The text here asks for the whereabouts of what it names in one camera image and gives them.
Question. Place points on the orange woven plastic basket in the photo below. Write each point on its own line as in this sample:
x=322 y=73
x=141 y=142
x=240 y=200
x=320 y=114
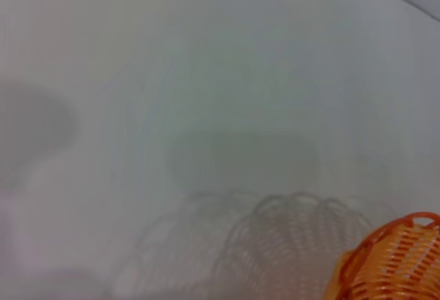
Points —
x=398 y=262

